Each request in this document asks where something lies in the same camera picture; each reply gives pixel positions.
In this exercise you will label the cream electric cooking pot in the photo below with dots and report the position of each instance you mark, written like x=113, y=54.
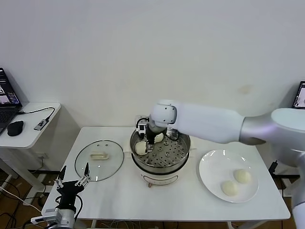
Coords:
x=159, y=177

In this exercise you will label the black open laptop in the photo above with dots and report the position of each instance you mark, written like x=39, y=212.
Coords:
x=7, y=95

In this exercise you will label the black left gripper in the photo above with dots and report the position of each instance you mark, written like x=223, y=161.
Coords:
x=69, y=190

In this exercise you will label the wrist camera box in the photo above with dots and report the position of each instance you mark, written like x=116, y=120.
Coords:
x=141, y=127
x=43, y=220

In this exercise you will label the large white round plate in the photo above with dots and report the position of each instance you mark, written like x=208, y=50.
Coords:
x=214, y=176

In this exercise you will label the white desk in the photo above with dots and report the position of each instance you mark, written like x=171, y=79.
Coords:
x=288, y=188

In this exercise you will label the grey usb hub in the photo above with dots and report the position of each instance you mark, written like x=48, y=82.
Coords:
x=41, y=124

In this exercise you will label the small white side table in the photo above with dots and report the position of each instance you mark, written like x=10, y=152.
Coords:
x=31, y=138

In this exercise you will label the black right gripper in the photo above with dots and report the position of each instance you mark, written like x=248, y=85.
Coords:
x=150, y=134

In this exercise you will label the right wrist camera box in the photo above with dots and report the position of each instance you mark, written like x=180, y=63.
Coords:
x=141, y=127

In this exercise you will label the round glass pot lid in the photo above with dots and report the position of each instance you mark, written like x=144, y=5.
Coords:
x=100, y=167

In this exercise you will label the black computer mouse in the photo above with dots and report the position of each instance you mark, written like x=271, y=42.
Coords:
x=15, y=128

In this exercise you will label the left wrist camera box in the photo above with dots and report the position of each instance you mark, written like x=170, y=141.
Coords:
x=43, y=220

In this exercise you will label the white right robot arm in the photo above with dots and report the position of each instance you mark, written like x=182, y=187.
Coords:
x=209, y=124

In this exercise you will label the white steamed baozi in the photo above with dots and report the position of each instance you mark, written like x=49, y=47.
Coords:
x=159, y=138
x=230, y=188
x=140, y=148
x=242, y=176

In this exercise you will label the stainless steel steamer basket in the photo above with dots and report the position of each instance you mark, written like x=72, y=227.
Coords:
x=171, y=152

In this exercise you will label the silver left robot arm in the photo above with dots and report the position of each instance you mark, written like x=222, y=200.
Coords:
x=68, y=218

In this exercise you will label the black laptop screen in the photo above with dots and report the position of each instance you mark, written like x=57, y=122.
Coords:
x=300, y=95

